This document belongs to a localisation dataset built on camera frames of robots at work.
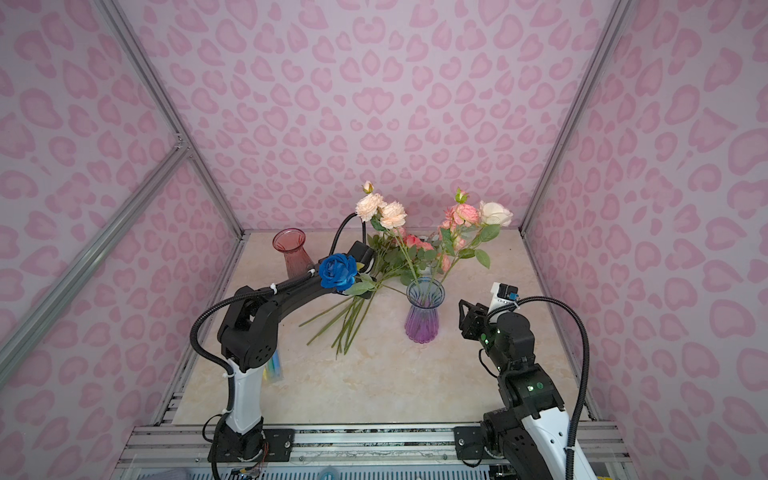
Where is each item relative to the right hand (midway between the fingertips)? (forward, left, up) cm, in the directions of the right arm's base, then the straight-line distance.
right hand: (466, 302), depth 72 cm
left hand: (+16, +26, -16) cm, 34 cm away
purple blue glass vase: (+6, +10, -7) cm, 13 cm away
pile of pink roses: (+30, +19, -20) cm, 41 cm away
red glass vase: (+23, +50, -4) cm, 55 cm away
